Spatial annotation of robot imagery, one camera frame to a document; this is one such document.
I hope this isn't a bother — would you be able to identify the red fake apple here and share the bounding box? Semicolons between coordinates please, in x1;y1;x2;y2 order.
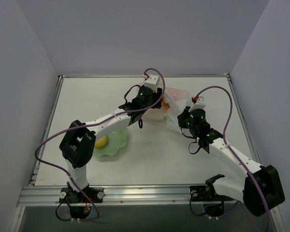
170;89;185;101

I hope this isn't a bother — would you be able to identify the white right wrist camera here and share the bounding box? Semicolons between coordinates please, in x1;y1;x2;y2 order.
190;96;206;111

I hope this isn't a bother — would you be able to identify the purple camera cable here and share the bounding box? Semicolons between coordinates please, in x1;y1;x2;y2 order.
35;68;165;222
195;86;271;232

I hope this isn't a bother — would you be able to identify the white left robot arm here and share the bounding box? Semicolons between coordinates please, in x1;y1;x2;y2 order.
59;85;165;203

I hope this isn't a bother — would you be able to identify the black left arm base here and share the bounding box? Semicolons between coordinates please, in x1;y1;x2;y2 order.
55;186;104;221

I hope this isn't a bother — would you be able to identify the green wavy glass bowl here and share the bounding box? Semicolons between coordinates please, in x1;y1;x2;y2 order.
93;128;129;157

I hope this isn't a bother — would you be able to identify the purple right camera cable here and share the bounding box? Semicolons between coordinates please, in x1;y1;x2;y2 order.
195;86;271;232

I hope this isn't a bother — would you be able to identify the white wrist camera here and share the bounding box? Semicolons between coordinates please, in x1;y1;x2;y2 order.
190;96;206;111
144;74;160;92

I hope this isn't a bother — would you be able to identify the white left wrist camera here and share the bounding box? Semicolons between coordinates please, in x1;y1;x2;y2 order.
144;74;160;92

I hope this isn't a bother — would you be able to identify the aluminium front frame rail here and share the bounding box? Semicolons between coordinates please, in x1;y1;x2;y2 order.
17;185;190;206

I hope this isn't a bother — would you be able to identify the white plastic bag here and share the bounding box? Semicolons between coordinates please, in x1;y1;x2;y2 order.
140;82;191;132

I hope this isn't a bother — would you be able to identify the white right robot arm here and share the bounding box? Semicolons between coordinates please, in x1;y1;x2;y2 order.
177;106;285;217

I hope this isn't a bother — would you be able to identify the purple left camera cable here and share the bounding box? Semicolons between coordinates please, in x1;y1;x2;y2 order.
35;68;165;222

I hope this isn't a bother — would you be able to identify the orange fake fruit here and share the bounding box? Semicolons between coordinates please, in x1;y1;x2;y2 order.
161;94;171;108

